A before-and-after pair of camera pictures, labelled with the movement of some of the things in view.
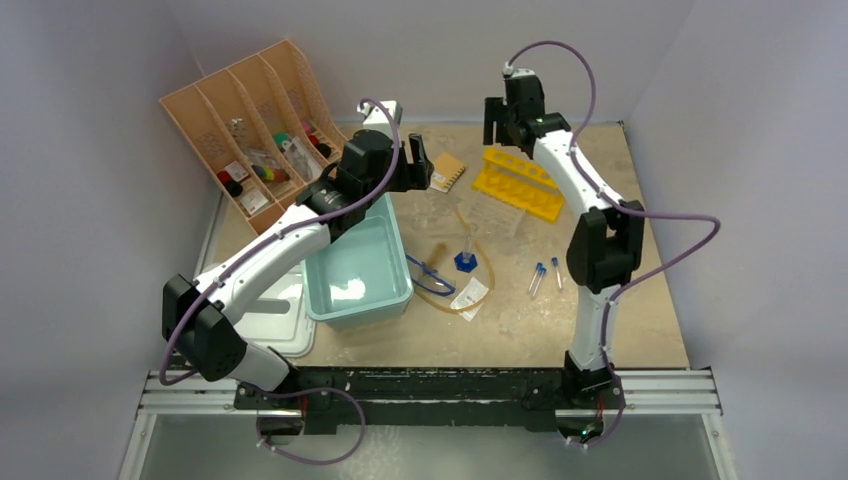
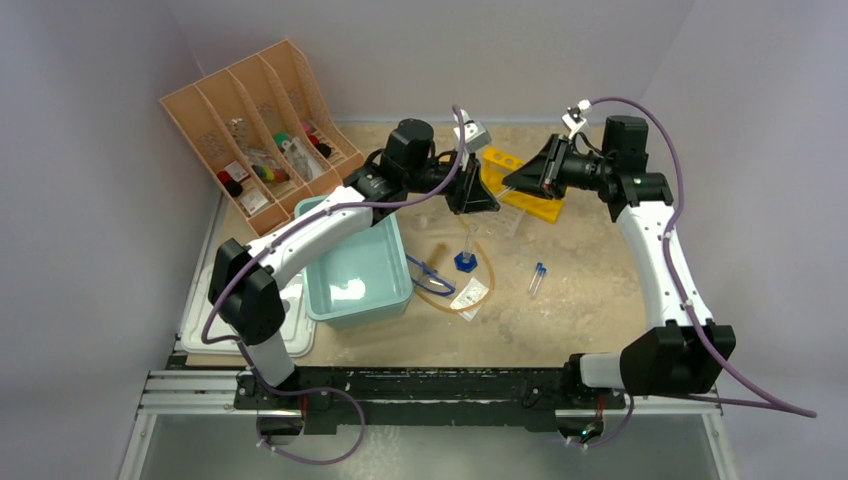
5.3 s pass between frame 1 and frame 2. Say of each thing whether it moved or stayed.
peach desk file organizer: stayed
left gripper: moved
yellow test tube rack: stayed
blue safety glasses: stayed
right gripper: moved
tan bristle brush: stayed
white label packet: stayed
